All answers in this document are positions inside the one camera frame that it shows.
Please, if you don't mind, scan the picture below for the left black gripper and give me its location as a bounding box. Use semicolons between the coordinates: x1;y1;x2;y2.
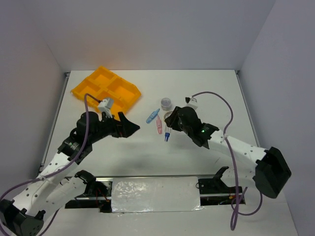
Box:
89;111;140;144

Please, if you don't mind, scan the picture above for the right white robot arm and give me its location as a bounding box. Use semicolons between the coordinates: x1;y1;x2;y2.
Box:
165;107;292;199

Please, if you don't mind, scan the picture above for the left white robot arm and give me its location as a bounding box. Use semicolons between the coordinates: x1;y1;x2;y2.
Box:
0;112;140;236

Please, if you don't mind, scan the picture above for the clear tape roll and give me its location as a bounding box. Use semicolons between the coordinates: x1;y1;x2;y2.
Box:
163;111;173;120

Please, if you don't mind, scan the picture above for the pink highlighter pen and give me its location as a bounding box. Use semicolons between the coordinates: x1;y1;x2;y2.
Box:
156;115;162;134

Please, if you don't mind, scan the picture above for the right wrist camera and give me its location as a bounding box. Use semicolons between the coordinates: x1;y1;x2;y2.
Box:
185;97;198;110

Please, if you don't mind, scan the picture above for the blue highlighter pen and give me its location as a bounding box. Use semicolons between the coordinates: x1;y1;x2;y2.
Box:
146;108;160;124

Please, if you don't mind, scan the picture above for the silver foil covered plate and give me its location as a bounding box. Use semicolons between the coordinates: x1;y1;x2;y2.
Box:
111;177;202;213

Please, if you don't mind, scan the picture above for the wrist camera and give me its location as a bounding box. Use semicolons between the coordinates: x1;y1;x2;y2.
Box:
185;97;198;110
97;97;114;113

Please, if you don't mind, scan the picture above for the yellow compartment tray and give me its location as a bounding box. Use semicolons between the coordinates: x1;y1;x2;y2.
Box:
71;66;141;118

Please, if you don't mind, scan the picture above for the jar of paper clips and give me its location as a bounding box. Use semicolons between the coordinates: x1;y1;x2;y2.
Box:
160;97;172;111

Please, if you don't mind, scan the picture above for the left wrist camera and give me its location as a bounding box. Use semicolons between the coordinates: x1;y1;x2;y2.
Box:
97;97;114;113

